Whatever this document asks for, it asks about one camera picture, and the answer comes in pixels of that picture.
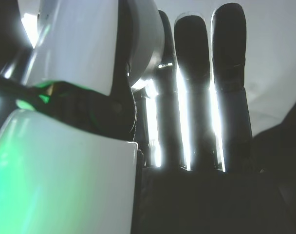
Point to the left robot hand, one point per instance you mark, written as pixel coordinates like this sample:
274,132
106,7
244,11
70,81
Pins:
65,170

